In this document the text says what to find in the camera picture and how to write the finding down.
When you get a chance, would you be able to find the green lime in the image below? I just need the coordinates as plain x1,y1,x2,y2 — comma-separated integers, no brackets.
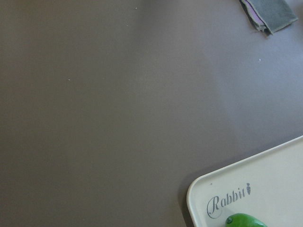
225,213,267,227

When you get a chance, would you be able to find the cream rabbit tray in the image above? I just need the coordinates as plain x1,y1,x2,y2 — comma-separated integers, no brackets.
187,137,303,227

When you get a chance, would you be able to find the pink folded cloth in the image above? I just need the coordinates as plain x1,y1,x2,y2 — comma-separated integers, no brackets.
242,0,264,26

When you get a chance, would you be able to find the grey folded cloth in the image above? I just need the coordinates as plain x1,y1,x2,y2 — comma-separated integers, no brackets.
240,0,298,35

